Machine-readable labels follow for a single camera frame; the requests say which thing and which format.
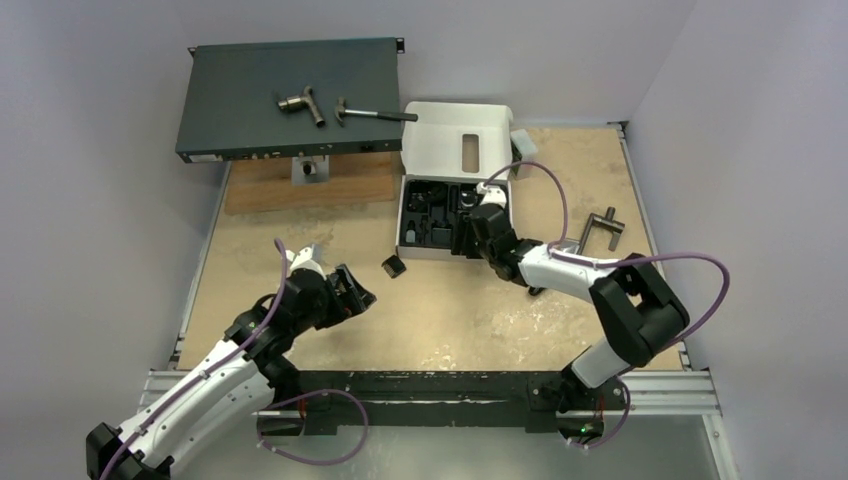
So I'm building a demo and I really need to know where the small black comb guard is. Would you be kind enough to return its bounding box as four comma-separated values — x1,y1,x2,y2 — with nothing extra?
381,255,407,279

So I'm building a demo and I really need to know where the white hair clipper kit box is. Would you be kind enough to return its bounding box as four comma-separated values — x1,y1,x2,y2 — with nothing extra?
395,100,517,262

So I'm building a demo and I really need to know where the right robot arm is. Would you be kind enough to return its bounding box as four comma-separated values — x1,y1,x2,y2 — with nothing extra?
465,204,690,407

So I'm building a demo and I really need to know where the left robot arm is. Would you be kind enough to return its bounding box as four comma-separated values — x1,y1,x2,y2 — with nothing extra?
86,265,377,479

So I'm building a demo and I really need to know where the black plastic insert tray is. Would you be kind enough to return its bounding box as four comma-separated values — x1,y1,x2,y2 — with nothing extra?
396,177,480,260

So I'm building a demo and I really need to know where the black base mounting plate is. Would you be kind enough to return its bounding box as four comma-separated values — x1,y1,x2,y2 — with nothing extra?
256,371,630,440

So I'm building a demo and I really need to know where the white foam block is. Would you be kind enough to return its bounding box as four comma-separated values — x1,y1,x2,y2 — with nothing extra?
510,129,538,180

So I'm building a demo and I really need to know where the metal clamp tool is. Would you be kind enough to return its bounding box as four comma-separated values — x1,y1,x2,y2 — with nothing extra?
576,206,626,255

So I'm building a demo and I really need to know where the wooden board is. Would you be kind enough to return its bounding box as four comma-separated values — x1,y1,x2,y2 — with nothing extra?
224,152,401,215

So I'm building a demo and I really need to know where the small claw hammer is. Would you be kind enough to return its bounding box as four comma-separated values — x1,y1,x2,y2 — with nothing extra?
334,97,419,126

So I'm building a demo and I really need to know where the metal pipe tee fitting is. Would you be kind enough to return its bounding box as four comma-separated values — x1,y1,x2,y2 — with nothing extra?
275,85,326,128

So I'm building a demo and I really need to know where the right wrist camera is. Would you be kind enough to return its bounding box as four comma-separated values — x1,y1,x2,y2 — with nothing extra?
475,182,508,209

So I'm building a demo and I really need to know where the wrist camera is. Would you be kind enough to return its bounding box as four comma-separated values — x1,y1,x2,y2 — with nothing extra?
475,182,508,209
286,243,325,276

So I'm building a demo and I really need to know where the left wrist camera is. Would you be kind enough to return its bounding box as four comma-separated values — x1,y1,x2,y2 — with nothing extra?
286,243,325,276

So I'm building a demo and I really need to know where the small metal bracket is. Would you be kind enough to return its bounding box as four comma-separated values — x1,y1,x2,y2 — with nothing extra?
291,155,330,185

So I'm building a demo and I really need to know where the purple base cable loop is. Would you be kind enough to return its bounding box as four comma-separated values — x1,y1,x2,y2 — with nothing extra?
256,388,369,466

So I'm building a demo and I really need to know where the dark rack-mount equipment case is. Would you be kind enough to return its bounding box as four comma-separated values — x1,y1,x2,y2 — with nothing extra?
175,37,404,163

